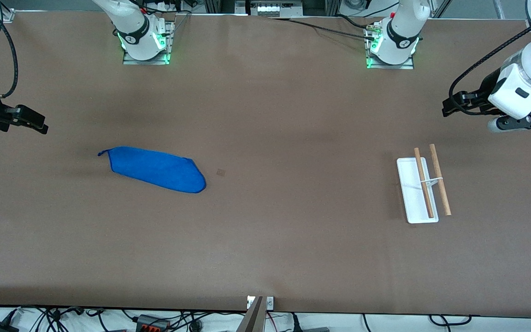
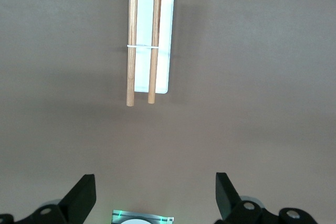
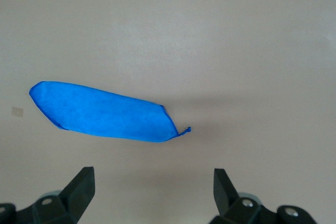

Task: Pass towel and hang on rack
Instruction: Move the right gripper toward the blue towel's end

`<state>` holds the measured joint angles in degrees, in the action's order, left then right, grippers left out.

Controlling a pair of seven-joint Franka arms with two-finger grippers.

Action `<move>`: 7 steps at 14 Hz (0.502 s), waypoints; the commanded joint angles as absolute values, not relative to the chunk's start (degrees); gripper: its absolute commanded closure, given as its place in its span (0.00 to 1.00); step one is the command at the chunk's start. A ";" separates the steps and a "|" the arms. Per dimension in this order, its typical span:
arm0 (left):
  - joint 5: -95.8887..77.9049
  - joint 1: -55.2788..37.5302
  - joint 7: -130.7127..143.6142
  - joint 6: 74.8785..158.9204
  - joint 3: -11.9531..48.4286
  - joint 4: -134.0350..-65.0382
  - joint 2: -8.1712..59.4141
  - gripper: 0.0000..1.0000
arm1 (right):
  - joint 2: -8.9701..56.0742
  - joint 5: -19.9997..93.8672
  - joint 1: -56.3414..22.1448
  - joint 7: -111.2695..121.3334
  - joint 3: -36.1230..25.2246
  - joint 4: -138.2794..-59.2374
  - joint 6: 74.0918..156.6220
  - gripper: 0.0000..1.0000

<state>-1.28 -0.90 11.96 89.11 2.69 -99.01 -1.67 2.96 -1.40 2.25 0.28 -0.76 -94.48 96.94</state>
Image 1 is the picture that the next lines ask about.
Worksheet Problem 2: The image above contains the grey camera pole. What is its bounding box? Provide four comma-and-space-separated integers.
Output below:
236, 296, 266, 332

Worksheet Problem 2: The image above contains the white rack with wooden rods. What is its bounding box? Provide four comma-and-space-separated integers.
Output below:
396, 144, 452, 225

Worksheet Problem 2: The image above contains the small metal edge bracket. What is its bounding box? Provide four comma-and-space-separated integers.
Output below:
247, 296, 274, 310

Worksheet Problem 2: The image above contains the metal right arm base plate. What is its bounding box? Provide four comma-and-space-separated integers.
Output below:
123, 21, 174, 65

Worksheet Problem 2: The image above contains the blue microfibre towel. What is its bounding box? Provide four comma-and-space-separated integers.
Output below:
98, 146, 207, 194

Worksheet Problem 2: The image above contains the looped black floor cable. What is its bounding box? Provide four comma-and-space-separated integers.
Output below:
428, 314, 472, 327

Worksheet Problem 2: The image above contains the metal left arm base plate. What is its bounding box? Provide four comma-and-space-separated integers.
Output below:
365, 23, 416, 70

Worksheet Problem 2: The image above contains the red and black connector block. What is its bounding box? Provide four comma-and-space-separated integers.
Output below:
136, 314, 171, 332

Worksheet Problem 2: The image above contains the short black table cable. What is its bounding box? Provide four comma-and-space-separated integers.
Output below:
335, 15, 372, 29

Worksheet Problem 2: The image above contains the white socket box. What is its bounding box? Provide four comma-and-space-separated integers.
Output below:
249, 0, 304, 18

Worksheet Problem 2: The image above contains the long black table cable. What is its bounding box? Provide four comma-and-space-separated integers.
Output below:
268, 17, 377, 41

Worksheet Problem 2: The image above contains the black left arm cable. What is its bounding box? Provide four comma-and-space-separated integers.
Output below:
448, 18, 531, 116

